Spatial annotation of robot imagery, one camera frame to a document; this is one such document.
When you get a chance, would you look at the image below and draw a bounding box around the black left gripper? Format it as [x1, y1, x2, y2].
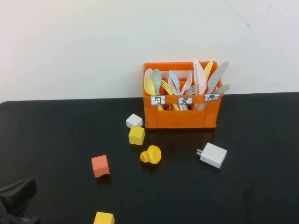
[0, 178, 37, 217]

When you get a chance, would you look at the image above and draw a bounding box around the pink plastic knife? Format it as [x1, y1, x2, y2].
[195, 62, 208, 110]

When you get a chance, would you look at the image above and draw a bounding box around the grey plastic knife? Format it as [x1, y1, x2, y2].
[206, 61, 229, 94]

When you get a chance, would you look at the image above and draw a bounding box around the orange plastic cutlery holder crate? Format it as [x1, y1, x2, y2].
[142, 61, 225, 129]

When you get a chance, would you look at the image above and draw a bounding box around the orange foam cube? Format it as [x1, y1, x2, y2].
[91, 154, 110, 178]

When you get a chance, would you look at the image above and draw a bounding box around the yellow foam cube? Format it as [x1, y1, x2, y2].
[128, 126, 146, 146]
[93, 211, 115, 224]

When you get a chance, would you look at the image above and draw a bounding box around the white foam cube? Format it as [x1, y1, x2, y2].
[126, 113, 143, 129]

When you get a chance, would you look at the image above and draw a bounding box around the yellow rubber duck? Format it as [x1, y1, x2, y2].
[140, 145, 162, 164]

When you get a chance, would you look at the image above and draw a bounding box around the white spoon character label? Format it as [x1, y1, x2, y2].
[150, 95, 167, 106]

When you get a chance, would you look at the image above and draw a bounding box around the yellow plastic spoon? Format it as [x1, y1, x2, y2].
[143, 76, 164, 111]

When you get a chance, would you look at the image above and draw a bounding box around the green plastic spoon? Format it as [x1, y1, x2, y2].
[150, 69, 163, 96]

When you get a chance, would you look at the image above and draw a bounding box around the yellow plastic fork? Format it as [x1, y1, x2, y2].
[161, 80, 181, 111]

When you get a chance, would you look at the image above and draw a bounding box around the blue plastic fork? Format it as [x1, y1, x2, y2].
[168, 69, 187, 111]

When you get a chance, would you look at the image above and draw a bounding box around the white power adapter plug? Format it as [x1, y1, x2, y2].
[196, 142, 228, 169]

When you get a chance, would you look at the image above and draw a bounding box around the pale pink plastic fork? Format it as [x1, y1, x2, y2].
[181, 69, 192, 94]

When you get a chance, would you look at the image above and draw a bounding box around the grey plastic fork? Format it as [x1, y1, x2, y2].
[185, 84, 200, 96]

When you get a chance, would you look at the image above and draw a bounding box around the white plastic knife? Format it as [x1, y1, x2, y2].
[193, 59, 199, 95]

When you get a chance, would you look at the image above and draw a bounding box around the white knife character label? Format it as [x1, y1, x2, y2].
[204, 93, 221, 102]

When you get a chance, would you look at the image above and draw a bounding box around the yellow plastic knife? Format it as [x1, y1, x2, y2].
[203, 61, 214, 80]

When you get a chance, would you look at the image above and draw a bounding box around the grey-green plastic knife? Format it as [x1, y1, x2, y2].
[214, 84, 231, 95]

